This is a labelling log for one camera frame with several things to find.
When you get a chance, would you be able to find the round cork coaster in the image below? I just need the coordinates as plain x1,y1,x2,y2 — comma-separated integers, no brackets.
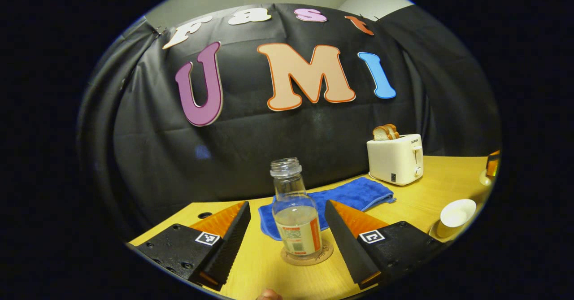
281,239,334,266

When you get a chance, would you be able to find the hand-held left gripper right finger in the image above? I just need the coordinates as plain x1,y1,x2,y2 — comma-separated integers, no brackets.
324,200,449,290

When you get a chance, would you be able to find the cream ceramic saucer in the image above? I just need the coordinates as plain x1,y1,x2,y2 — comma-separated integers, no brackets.
429,219,462,243

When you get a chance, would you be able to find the blue folded towel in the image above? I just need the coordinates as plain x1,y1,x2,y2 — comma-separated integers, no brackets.
258,177,396,241

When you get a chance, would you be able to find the cream toaster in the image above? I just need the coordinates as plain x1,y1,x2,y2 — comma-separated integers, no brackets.
366,134,424,187

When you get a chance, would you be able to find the black backdrop cloth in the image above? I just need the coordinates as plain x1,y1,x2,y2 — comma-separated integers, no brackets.
77,3,502,242

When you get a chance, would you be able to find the cream ceramic teacup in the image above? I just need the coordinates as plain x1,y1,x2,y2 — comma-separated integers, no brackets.
437,199,477,239

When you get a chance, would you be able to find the clear glass water bottle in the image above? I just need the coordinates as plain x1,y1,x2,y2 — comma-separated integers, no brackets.
270,158,322,257

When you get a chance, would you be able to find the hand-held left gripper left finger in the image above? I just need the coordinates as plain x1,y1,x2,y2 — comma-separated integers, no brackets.
127,200,252,291

